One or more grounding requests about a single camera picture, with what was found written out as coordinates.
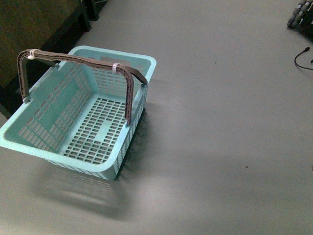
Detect brown basket handle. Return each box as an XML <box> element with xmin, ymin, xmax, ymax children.
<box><xmin>17</xmin><ymin>49</ymin><xmax>148</xmax><ymax>126</ymax></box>

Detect light blue plastic basket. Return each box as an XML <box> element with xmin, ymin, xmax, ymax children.
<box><xmin>0</xmin><ymin>46</ymin><xmax>157</xmax><ymax>180</ymax></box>

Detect white zip tie right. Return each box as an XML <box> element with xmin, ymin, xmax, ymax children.
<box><xmin>112</xmin><ymin>63</ymin><xmax>119</xmax><ymax>74</ymax></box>

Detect white zip tie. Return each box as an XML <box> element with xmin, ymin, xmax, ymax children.
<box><xmin>27</xmin><ymin>49</ymin><xmax>37</xmax><ymax>60</ymax></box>
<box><xmin>112</xmin><ymin>63</ymin><xmax>119</xmax><ymax>74</ymax></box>

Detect dark wooden shelf unit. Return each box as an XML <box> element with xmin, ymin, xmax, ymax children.
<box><xmin>0</xmin><ymin>0</ymin><xmax>103</xmax><ymax>118</ymax></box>

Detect white zip tie left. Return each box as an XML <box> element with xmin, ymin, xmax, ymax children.
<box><xmin>27</xmin><ymin>49</ymin><xmax>37</xmax><ymax>60</ymax></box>

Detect black cable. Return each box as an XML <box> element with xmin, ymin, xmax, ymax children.
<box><xmin>294</xmin><ymin>47</ymin><xmax>313</xmax><ymax>71</ymax></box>

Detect grey ribbed hose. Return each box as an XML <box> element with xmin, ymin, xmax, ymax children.
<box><xmin>286</xmin><ymin>0</ymin><xmax>311</xmax><ymax>28</ymax></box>

